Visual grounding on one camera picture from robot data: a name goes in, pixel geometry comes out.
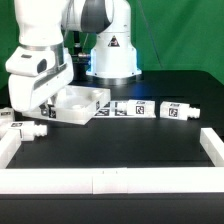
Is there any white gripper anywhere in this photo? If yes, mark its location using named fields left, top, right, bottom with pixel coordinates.
left=6, top=46, right=73, bottom=116

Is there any white square table top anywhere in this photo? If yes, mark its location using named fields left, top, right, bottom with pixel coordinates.
left=22, top=85, right=111, bottom=125

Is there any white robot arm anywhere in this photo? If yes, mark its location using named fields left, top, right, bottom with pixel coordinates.
left=5, top=0, right=141, bottom=112

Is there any black vertical pole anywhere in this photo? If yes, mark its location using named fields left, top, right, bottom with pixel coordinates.
left=72, top=31, right=82, bottom=72

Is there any white marker sheet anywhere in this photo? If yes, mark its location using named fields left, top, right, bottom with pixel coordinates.
left=95, top=101, right=148, bottom=118

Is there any white U-shaped fence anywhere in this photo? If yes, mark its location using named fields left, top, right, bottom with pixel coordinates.
left=0, top=128, right=224, bottom=194

